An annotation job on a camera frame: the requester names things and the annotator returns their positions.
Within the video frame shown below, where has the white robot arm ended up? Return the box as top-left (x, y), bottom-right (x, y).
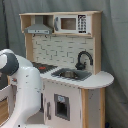
top-left (0, 49), bottom-right (50, 128)

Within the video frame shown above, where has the wooden toy kitchen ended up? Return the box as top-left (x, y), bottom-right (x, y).
top-left (20, 11), bottom-right (114, 128)

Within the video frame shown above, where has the grey toy sink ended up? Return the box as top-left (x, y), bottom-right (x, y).
top-left (52, 68), bottom-right (92, 81)

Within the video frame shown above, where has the black toy faucet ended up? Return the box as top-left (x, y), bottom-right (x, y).
top-left (75, 51), bottom-right (93, 70)

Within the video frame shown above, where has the black toy stovetop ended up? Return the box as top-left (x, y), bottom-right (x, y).
top-left (33, 62), bottom-right (55, 73)

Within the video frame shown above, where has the white cabinet door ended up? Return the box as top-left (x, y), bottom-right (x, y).
top-left (44, 81), bottom-right (82, 128)

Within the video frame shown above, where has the grey ice dispenser panel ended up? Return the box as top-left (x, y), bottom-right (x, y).
top-left (54, 94), bottom-right (70, 120)

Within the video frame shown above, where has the white toy microwave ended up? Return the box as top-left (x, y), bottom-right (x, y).
top-left (54, 14), bottom-right (91, 34)

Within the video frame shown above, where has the grey range hood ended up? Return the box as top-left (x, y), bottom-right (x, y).
top-left (24, 16), bottom-right (53, 34)

